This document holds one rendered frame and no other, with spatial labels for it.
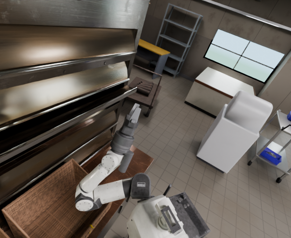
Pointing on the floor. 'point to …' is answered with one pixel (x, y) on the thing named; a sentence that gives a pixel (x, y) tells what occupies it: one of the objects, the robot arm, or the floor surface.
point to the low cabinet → (214, 91)
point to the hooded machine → (234, 131)
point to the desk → (146, 49)
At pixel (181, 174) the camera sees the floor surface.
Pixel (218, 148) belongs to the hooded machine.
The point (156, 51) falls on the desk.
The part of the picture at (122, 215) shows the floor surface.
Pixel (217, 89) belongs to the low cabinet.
